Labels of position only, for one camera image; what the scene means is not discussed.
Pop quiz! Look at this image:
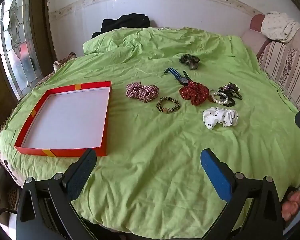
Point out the stained glass window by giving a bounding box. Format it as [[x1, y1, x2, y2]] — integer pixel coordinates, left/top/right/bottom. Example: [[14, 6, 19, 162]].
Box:
[[0, 0, 43, 101]]

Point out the white pearl bracelet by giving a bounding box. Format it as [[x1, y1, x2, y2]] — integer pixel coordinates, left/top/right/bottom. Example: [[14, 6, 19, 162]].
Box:
[[211, 91, 230, 105]]

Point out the white black-dotted scrunchie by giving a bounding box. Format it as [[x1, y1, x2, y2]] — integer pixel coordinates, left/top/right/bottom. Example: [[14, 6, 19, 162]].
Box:
[[202, 107, 239, 130]]

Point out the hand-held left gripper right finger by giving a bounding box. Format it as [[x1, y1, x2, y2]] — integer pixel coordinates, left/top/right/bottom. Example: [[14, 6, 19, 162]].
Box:
[[200, 148, 284, 240]]

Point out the striped floral sofa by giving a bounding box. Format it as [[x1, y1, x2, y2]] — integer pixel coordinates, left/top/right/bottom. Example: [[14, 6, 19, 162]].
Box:
[[250, 14, 300, 120]]

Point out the red cardboard box tray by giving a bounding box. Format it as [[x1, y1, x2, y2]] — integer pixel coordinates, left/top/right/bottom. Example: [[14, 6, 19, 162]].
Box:
[[14, 81, 112, 157]]

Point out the black cable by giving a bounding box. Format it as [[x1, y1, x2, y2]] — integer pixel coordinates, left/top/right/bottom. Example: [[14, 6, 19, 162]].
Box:
[[0, 207, 18, 216]]

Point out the leopard print hair tie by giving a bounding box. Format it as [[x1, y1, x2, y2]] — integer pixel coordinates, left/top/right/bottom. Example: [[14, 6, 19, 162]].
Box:
[[156, 96, 181, 114]]

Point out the black cloth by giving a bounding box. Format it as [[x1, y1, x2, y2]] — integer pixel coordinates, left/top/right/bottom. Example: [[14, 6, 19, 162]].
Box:
[[92, 13, 151, 39]]

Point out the white floral cloth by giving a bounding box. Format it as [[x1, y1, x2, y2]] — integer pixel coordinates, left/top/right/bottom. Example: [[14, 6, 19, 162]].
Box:
[[261, 11, 300, 43]]

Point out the black decorated hair clip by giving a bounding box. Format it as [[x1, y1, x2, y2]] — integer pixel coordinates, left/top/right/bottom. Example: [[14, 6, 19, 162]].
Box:
[[217, 82, 242, 100]]

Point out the red plaid scrunchie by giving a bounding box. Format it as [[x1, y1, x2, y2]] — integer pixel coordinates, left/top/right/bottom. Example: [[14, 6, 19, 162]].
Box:
[[126, 82, 159, 103]]

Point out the red polka dot scrunchie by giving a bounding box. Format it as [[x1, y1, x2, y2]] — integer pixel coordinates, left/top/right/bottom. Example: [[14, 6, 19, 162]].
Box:
[[179, 81, 213, 106]]

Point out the pink soft object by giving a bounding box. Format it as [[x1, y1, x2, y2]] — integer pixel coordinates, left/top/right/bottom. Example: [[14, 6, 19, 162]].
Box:
[[281, 189, 300, 222]]

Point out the beige knitted cover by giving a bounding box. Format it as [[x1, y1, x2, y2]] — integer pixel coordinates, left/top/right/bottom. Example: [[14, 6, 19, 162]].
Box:
[[52, 52, 78, 71]]

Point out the dark camouflage scrunchie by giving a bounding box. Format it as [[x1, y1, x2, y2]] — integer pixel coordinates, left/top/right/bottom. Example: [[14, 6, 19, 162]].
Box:
[[179, 54, 200, 71]]

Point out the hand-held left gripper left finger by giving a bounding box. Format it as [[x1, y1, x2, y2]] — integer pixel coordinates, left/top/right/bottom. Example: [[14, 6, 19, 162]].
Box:
[[16, 148, 98, 240]]

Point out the green bedsheet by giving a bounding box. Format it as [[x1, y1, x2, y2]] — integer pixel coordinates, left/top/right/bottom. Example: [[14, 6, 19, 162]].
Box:
[[0, 27, 300, 233]]

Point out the blue striped strap wristwatch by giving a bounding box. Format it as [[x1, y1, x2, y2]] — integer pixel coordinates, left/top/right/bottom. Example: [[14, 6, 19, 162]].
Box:
[[164, 67, 191, 86]]

